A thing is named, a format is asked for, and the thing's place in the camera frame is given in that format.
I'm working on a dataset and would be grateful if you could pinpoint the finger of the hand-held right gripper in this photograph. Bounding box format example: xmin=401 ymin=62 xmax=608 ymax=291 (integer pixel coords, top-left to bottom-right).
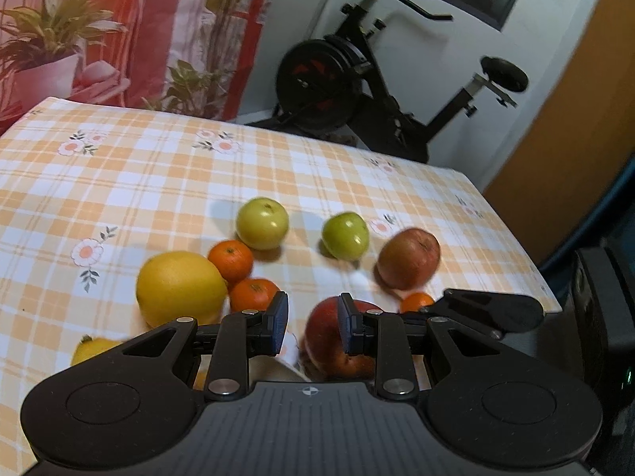
xmin=421 ymin=288 xmax=545 ymax=340

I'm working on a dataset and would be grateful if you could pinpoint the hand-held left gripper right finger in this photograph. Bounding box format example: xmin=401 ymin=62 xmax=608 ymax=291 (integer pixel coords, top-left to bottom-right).
xmin=337 ymin=292 xmax=502 ymax=401

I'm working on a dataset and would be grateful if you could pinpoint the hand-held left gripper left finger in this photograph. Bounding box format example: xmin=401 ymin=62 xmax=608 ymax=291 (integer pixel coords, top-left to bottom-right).
xmin=119 ymin=290 xmax=289 ymax=401

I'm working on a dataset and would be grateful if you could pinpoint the red apple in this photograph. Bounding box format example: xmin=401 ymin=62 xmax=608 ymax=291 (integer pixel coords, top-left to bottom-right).
xmin=304 ymin=296 xmax=385 ymax=380

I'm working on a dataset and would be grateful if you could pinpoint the orange mandarin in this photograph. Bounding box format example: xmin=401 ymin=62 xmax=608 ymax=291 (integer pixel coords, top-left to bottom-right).
xmin=399 ymin=292 xmax=436 ymax=314
xmin=229 ymin=278 xmax=282 ymax=314
xmin=207 ymin=240 xmax=254 ymax=282

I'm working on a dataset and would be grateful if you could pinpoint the green apple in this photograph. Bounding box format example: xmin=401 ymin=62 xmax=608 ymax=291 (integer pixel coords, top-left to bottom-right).
xmin=321 ymin=211 xmax=370 ymax=261

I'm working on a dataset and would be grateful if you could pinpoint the red-brown apple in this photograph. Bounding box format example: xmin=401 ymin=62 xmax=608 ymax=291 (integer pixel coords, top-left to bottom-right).
xmin=376 ymin=228 xmax=442 ymax=290

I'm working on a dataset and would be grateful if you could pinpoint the yellow-green apple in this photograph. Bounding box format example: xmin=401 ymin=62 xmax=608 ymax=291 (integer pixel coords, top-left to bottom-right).
xmin=235 ymin=197 xmax=289 ymax=251

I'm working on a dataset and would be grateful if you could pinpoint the large yellow grapefruit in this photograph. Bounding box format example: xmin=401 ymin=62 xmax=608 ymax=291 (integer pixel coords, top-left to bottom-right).
xmin=136 ymin=252 xmax=229 ymax=329

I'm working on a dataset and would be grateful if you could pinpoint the yellow lemon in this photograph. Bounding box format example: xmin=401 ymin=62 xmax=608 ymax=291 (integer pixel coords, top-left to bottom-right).
xmin=71 ymin=334 xmax=125 ymax=368

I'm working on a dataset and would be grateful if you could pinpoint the dark teal cloth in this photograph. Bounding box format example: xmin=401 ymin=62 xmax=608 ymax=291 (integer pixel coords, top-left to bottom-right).
xmin=538 ymin=159 xmax=635 ymax=278

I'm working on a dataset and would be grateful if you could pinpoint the orange wooden door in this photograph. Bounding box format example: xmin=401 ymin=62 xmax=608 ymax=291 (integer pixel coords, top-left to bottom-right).
xmin=483 ymin=0 xmax=635 ymax=259

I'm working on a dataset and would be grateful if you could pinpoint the orange checked floral tablecloth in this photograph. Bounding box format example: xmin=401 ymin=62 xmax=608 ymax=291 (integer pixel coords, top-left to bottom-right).
xmin=0 ymin=96 xmax=564 ymax=476

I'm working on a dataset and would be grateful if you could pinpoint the black exercise bike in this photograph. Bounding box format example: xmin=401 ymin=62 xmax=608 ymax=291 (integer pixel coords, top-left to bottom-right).
xmin=245 ymin=0 xmax=529 ymax=163

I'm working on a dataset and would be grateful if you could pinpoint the pink printed backdrop cloth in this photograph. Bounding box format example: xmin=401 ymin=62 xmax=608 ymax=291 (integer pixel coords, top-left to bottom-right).
xmin=0 ymin=0 xmax=283 ymax=122

